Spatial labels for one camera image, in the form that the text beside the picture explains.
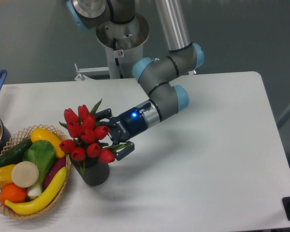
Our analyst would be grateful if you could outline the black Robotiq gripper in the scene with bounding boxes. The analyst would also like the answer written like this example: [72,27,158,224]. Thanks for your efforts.
[95,107,147,161]

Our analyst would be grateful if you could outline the red tulip bouquet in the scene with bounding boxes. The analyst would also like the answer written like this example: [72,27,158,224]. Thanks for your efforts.
[59,101,132,174]

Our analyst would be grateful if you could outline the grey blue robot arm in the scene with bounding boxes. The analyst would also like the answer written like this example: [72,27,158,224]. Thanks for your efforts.
[67,0,204,163]

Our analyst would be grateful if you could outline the dark grey ribbed vase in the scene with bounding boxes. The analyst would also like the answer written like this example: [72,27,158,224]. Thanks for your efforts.
[70,156,110,186]

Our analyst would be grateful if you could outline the purple sweet potato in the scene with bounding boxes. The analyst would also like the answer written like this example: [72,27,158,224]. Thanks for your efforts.
[43,158,66,189]

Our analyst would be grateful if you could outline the green bok choy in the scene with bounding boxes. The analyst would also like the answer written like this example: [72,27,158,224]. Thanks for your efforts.
[22,140,56,199]

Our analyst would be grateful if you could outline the yellow squash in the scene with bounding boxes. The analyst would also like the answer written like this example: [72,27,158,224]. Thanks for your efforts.
[30,128,66,158]

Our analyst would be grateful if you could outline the yellow banana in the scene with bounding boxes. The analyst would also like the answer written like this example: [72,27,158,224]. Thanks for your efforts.
[5,167,68,216]

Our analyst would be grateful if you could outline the woven wicker basket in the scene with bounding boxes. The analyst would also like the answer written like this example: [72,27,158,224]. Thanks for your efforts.
[0,124,72,220]

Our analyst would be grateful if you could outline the green cucumber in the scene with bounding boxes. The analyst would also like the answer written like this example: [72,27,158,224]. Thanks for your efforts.
[0,139,32,167]

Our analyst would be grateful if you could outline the orange fruit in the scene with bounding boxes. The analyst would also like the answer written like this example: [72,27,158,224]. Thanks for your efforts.
[0,184,27,206]

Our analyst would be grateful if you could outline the yellow bell pepper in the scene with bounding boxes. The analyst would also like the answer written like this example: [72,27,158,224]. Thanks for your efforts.
[0,164,16,188]

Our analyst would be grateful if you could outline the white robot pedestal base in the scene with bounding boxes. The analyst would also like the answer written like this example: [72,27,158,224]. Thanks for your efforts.
[73,13,199,82]

